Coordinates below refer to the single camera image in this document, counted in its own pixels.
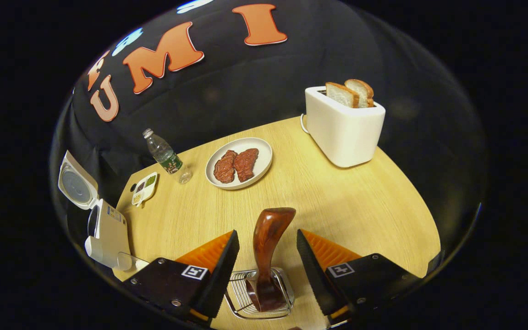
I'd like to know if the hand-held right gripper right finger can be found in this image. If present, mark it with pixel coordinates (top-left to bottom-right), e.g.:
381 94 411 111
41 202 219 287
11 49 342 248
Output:
296 229 423 329

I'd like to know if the white toaster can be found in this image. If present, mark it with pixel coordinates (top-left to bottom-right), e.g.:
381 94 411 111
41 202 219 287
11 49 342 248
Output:
305 86 386 168

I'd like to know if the metal wire chopstick holder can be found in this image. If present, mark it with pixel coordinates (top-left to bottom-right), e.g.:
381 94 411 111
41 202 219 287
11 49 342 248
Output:
224 267 296 320

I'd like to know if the white rice cooker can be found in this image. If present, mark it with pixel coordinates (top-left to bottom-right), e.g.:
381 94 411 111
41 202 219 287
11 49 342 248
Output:
58 150 132 270

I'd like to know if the clear plastic water bottle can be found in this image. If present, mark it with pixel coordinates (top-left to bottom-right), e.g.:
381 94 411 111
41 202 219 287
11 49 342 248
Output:
143 128 193 185

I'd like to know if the white round plate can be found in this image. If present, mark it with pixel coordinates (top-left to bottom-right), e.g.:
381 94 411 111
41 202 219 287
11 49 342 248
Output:
205 137 274 190

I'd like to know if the toast bread slice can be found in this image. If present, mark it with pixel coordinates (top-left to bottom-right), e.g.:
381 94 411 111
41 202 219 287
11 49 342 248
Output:
344 79 374 108
325 82 360 109

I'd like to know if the white divided grain dish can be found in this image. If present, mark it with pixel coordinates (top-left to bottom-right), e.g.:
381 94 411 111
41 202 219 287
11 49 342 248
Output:
131 172 159 207

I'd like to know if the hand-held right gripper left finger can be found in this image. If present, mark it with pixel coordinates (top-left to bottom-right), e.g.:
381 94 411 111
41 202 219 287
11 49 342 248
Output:
122 230 240 326

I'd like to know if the black backdrop cloth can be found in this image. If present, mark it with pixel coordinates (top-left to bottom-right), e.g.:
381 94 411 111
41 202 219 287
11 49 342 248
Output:
51 0 489 257

